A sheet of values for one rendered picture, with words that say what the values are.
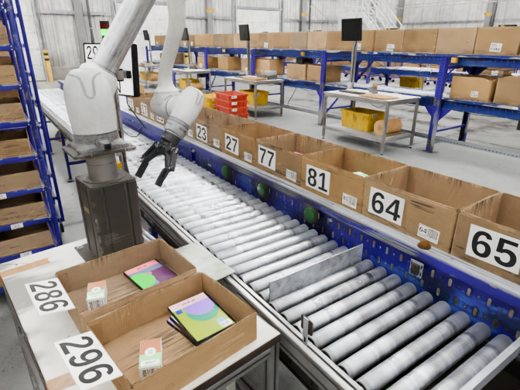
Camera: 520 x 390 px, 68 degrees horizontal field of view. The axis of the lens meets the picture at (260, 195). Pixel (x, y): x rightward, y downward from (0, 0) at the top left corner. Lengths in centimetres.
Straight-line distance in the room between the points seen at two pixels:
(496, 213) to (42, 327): 160
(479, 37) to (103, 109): 562
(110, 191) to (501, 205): 145
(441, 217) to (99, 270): 121
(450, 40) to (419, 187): 494
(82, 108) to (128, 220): 45
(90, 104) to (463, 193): 144
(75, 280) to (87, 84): 67
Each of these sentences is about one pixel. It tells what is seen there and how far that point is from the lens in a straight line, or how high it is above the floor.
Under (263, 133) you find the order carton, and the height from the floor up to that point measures 98.
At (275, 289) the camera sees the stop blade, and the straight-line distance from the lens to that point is 136.
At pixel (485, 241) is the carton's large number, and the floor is 98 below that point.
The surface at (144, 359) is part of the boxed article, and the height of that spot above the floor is 80.
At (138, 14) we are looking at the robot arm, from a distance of 172.
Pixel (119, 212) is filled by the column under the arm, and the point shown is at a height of 96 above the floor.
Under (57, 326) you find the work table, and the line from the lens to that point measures 140.
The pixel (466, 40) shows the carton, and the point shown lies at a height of 156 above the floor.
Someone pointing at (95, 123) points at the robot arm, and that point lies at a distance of 147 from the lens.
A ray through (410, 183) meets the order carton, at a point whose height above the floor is 97.
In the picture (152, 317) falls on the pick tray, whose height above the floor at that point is 77.
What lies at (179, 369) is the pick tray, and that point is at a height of 82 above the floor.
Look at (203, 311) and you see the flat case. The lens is 124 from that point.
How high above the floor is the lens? 157
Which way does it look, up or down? 22 degrees down
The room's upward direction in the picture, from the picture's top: straight up
